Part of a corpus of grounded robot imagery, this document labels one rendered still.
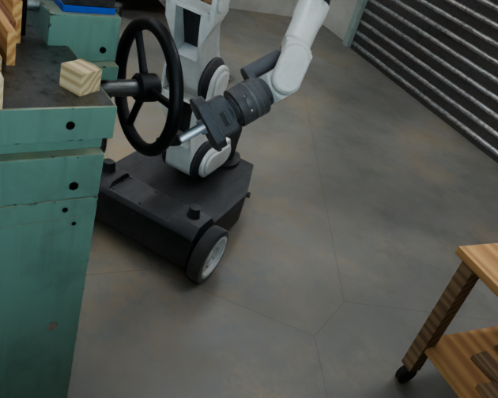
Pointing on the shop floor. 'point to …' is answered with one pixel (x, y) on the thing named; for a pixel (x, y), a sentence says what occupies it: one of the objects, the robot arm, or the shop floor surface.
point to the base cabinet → (33, 294)
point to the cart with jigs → (441, 314)
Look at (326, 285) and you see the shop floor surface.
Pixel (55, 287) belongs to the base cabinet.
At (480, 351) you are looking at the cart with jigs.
